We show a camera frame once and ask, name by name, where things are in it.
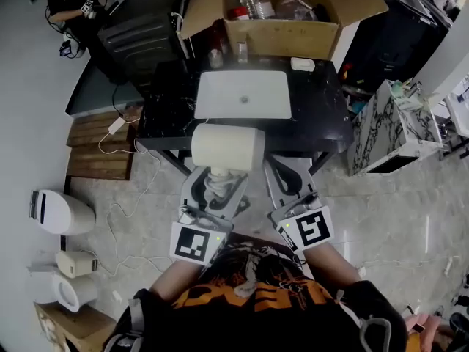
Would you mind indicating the chrome faucet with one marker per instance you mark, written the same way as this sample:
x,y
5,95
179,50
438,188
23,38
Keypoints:
x,y
242,53

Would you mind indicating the clear plastic bag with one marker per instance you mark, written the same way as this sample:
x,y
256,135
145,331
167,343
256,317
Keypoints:
x,y
293,11

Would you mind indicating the white hair dryer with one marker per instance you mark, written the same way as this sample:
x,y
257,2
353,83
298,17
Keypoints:
x,y
227,145

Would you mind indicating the person's left forearm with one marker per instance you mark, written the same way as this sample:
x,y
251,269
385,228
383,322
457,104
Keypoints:
x,y
172,281

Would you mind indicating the small glass bottle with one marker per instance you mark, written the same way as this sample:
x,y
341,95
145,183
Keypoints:
x,y
215,60

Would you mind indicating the person's right forearm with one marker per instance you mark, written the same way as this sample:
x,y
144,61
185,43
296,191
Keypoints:
x,y
329,266

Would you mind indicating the beige boxy device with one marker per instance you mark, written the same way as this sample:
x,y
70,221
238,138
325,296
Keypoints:
x,y
75,264

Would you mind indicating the white ceramic sink basin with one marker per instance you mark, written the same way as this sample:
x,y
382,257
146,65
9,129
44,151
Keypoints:
x,y
227,97

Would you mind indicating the white soap dish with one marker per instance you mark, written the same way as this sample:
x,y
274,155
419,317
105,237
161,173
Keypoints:
x,y
302,64

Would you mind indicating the grey floor platform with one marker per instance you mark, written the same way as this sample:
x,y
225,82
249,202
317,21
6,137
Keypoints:
x,y
91,97

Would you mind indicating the black marble vanity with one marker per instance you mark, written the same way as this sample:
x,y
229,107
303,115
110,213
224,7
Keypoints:
x,y
318,116

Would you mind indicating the dark grey washing machine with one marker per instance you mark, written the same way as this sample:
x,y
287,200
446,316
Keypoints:
x,y
143,39

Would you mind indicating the black cabinet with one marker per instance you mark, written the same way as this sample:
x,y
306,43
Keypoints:
x,y
388,42

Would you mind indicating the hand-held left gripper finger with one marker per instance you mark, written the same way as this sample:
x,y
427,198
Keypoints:
x,y
234,204
187,196

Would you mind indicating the white lidded bin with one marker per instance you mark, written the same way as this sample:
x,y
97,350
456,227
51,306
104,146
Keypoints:
x,y
66,215

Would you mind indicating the person's black printed t-shirt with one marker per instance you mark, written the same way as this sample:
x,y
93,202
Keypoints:
x,y
256,328

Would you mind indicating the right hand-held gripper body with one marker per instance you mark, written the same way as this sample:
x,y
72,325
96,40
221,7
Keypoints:
x,y
311,229

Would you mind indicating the large open cardboard box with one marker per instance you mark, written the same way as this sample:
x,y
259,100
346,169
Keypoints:
x,y
278,39

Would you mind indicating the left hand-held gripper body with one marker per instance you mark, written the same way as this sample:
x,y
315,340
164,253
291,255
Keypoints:
x,y
190,244

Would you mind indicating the brown wooden box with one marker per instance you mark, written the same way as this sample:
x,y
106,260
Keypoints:
x,y
77,328

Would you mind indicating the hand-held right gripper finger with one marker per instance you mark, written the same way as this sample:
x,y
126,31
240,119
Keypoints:
x,y
307,185
272,191

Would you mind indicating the wooden slatted steps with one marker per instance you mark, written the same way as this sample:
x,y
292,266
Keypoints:
x,y
95,160

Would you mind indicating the white marble cabinet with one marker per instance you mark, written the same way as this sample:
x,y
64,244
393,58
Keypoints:
x,y
381,130

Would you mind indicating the white round appliance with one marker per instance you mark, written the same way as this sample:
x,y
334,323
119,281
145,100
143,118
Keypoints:
x,y
66,292

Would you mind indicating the white power adapter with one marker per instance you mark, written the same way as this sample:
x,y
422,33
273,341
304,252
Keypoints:
x,y
118,125

